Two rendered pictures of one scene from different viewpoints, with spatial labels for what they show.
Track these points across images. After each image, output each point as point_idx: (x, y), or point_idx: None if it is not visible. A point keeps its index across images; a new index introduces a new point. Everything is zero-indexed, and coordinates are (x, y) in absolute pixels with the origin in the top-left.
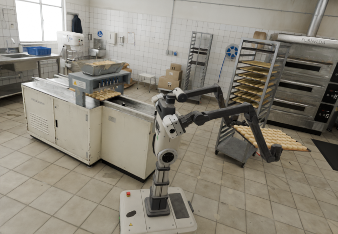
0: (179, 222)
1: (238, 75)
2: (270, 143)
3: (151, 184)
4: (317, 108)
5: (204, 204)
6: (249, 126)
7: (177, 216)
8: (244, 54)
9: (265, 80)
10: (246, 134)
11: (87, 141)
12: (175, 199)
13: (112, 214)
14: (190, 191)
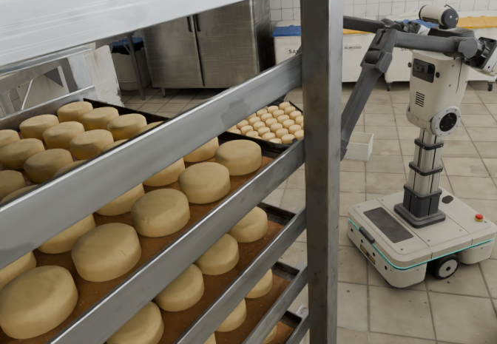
0: (375, 203)
1: (279, 263)
2: (254, 115)
3: (481, 330)
4: None
5: (338, 309)
6: (278, 142)
7: (381, 208)
8: (208, 111)
9: None
10: (296, 114)
11: None
12: (396, 230)
13: (493, 253)
14: (378, 335)
